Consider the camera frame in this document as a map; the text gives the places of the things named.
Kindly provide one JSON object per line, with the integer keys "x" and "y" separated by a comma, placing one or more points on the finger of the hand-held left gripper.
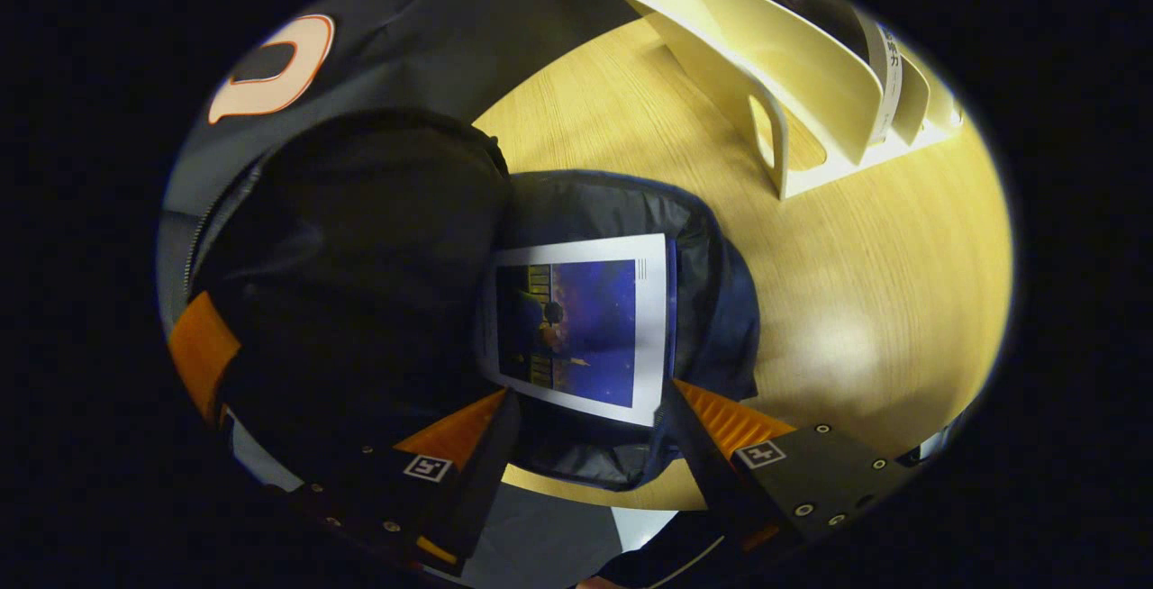
{"x": 203, "y": 355}

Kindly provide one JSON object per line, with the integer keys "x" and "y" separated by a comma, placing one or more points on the blue cover book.
{"x": 585, "y": 328}

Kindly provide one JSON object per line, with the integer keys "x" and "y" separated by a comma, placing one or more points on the black backdrop cloth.
{"x": 432, "y": 40}

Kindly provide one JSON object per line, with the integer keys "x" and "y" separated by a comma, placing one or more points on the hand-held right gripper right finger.
{"x": 811, "y": 481}

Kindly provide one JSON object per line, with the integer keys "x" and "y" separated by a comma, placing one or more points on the grey cover book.
{"x": 811, "y": 4}

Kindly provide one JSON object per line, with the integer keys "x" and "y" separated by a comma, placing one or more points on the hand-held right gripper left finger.
{"x": 477, "y": 481}

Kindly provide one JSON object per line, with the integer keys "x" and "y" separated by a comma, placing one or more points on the blue schoolbag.
{"x": 360, "y": 256}

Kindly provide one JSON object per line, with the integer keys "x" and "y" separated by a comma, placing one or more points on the white bookshelf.
{"x": 784, "y": 58}

